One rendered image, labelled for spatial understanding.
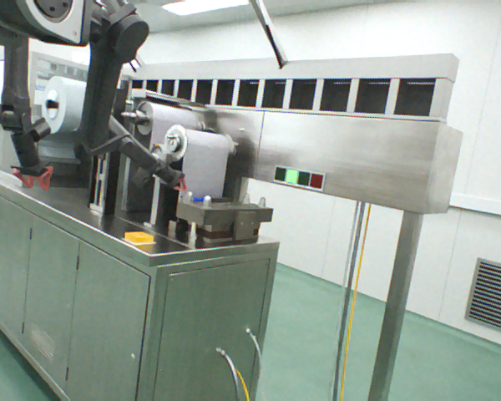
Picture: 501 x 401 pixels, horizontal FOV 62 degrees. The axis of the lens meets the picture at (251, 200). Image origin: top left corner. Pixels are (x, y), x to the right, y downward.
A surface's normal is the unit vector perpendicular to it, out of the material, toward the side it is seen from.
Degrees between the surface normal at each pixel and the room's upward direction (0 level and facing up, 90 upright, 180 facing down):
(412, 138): 90
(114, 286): 90
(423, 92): 90
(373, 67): 90
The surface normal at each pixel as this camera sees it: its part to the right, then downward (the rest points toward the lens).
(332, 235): -0.67, 0.00
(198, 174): 0.73, 0.19
